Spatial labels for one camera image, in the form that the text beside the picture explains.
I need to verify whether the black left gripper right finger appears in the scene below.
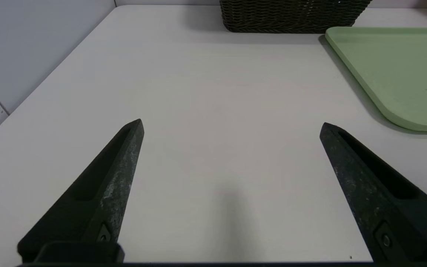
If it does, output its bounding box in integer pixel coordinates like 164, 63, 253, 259
319, 122, 427, 262

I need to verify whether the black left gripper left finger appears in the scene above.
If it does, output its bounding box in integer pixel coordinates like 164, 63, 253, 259
17, 119, 144, 260

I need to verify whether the dark brown wicker basket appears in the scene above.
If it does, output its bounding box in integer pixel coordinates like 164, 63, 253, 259
219, 0, 373, 34

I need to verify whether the light green plastic tray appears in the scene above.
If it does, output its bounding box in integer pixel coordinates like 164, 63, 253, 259
325, 26, 427, 132

